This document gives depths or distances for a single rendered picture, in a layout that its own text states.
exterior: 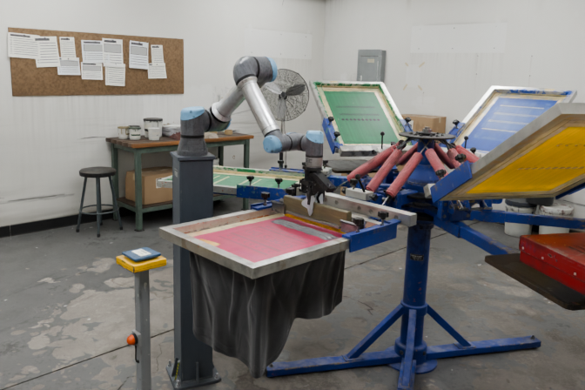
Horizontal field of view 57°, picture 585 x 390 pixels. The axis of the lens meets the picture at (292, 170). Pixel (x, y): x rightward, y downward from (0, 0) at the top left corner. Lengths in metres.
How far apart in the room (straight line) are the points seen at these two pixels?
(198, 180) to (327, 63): 5.36
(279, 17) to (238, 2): 0.70
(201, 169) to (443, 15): 4.66
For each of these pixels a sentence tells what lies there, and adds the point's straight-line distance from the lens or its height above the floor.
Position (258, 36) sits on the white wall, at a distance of 7.08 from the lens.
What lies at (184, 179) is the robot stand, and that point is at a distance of 2.68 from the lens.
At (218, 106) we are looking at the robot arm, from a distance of 2.72.
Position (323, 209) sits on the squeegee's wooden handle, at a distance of 2.32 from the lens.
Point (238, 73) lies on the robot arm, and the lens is 2.41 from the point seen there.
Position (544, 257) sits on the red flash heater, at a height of 1.07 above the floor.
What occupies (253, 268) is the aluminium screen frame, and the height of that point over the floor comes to 0.99.
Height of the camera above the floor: 1.62
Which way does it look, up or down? 10 degrees down
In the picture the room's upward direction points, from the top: 2 degrees clockwise
